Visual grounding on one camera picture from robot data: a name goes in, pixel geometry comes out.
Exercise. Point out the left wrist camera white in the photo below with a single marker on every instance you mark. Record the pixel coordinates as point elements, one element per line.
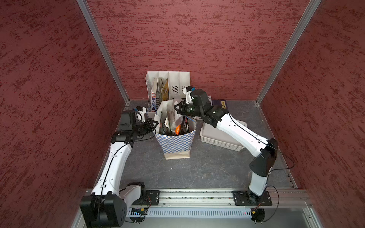
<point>133,115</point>

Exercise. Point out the right aluminium corner post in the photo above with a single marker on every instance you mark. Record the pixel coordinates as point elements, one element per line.
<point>299,29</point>

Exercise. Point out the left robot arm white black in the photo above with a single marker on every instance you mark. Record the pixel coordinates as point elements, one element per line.
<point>107,205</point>

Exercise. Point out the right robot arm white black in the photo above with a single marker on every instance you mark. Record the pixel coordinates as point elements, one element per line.
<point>265,151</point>

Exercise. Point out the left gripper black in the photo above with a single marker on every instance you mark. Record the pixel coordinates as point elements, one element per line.
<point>150,128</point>

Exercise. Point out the white perforated plastic basket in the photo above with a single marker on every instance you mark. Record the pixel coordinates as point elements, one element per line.
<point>219,138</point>

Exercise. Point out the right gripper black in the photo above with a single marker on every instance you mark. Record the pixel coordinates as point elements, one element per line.
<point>182,109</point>

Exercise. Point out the aluminium corner post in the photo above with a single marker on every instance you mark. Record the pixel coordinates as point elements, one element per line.
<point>86,11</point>
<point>299,29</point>

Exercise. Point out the dark blue book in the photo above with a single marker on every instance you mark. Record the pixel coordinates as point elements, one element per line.
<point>222,103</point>

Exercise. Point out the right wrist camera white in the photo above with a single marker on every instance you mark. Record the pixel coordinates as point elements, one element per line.
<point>187,92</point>

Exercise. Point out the left aluminium corner post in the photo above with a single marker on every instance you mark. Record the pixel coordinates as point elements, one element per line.
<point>86,11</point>

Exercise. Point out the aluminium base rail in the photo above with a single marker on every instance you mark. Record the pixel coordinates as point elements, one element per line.
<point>216,208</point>

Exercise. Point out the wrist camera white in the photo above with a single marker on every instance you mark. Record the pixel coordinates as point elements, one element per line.
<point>187,92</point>
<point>133,115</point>

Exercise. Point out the blue checkered paper bag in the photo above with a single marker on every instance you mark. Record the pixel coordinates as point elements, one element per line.
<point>174,146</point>

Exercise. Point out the orange condiment packet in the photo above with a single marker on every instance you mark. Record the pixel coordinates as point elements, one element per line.
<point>178,130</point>

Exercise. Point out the yellow packet in organizer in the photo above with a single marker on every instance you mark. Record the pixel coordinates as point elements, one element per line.
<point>163,89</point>

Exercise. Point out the white magazine file organizer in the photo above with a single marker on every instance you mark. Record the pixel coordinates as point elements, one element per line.
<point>177,82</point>

